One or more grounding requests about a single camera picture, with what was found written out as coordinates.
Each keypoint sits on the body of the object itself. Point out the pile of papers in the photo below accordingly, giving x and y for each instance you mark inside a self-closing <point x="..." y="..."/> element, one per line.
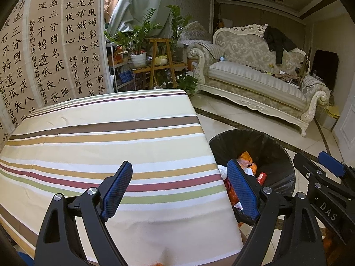
<point x="285" y="77"/>

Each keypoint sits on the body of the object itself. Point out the striped tablecloth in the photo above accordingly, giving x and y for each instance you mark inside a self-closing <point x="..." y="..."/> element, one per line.
<point x="111" y="133"/>

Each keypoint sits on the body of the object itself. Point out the dark cabinet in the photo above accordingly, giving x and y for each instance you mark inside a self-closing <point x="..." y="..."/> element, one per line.
<point x="326" y="66"/>

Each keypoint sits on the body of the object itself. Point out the white metal rack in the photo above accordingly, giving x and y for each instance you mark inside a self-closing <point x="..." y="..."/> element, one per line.
<point x="114" y="69"/>

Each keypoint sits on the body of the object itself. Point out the black bin with black bag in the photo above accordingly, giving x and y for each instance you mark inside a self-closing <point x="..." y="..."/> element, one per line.
<point x="277" y="155"/>

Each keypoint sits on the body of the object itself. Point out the grey drape cloth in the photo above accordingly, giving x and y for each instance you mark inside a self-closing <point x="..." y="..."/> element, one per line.
<point x="138" y="5"/>

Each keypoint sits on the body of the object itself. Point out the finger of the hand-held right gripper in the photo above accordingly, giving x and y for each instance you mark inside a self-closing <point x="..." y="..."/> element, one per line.
<point x="307" y="169"/>
<point x="330" y="162"/>

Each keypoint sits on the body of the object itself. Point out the orange wrapper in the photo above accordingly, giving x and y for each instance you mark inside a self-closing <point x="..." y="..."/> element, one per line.
<point x="245" y="158"/>

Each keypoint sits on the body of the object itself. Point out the calligraphy paper sheet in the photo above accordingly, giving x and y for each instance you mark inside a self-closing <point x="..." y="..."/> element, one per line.
<point x="88" y="47"/>
<point x="50" y="55"/>
<point x="14" y="69"/>

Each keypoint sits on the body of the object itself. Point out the wooden plant stand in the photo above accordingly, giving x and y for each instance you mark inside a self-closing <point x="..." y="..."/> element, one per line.
<point x="152" y="61"/>

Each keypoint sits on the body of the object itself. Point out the green plant in white pot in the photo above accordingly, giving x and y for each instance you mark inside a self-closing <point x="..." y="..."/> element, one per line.
<point x="138" y="60"/>

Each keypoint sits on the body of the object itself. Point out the blue crate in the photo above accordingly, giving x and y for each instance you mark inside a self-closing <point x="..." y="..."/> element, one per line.
<point x="125" y="76"/>

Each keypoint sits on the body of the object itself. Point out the black jacket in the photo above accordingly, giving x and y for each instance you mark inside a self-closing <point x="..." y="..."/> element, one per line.
<point x="277" y="38"/>

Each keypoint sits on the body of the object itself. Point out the yellow paper stack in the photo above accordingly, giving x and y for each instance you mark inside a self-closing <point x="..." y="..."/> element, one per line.
<point x="333" y="112"/>

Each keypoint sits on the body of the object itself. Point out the small leafy green plant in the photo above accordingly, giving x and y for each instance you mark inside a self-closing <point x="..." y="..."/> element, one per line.
<point x="187" y="84"/>

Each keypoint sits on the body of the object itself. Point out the orange-red plastic bag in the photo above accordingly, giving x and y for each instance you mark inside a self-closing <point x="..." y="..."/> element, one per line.
<point x="231" y="191"/>

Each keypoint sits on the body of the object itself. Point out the tall plant in dark pot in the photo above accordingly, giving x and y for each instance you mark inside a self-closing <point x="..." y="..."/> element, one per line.
<point x="177" y="54"/>

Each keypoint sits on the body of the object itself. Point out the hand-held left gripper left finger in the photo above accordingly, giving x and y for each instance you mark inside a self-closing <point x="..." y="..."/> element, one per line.
<point x="116" y="191"/>

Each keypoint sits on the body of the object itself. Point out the cream ornate sofa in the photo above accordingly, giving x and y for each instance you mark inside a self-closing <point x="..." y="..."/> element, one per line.
<point x="249" y="80"/>

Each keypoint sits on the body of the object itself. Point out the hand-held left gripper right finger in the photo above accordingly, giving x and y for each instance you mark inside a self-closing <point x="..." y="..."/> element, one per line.
<point x="242" y="191"/>

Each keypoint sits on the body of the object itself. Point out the yellow planter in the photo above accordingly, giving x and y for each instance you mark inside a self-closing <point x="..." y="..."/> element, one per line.
<point x="161" y="60"/>

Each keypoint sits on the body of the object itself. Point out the white tissue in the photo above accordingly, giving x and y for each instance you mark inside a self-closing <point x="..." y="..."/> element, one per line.
<point x="222" y="170"/>

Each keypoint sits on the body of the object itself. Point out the white door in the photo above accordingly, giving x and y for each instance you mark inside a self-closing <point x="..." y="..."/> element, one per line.
<point x="346" y="122"/>

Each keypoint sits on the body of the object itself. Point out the cream ornate armchair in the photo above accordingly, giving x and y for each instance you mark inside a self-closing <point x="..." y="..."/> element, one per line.
<point x="195" y="32"/>

